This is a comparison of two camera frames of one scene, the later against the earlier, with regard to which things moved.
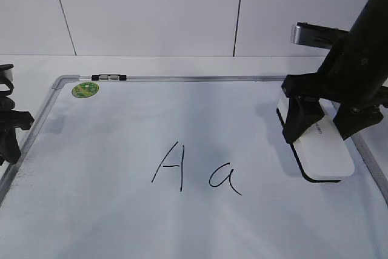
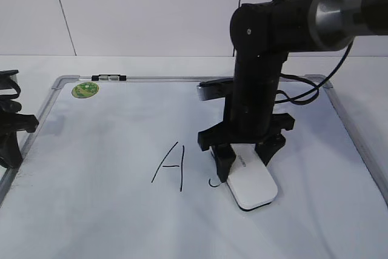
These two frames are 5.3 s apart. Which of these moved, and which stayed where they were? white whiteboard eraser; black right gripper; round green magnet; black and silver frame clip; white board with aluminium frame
Moved: black right gripper; white whiteboard eraser
Stayed: black and silver frame clip; round green magnet; white board with aluminium frame
